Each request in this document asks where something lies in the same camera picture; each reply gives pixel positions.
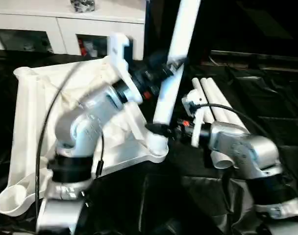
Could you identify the white plastic table leg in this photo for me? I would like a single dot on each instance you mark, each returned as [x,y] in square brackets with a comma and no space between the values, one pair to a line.
[212,98]
[222,161]
[222,98]
[181,31]

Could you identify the white plastic table top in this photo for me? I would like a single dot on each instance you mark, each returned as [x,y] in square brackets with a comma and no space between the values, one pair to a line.
[33,102]

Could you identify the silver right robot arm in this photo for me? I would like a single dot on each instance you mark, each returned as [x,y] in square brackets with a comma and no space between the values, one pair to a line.
[249,151]

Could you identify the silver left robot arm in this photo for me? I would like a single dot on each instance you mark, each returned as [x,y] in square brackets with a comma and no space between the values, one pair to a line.
[85,127]

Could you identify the long black bar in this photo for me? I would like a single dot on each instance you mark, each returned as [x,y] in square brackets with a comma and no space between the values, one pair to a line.
[256,58]

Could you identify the large dark screen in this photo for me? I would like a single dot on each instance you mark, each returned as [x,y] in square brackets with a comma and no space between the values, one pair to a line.
[249,24]

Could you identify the black glossy mat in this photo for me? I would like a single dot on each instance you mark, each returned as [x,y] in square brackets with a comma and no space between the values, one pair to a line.
[274,102]

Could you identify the dark bag of parts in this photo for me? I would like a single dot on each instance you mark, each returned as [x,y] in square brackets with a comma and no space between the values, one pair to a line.
[82,5]

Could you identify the white glass-door cabinet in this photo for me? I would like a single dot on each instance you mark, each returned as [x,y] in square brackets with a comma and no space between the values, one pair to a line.
[65,27]

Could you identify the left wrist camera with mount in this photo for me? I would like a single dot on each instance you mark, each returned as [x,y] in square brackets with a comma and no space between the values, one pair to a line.
[119,56]

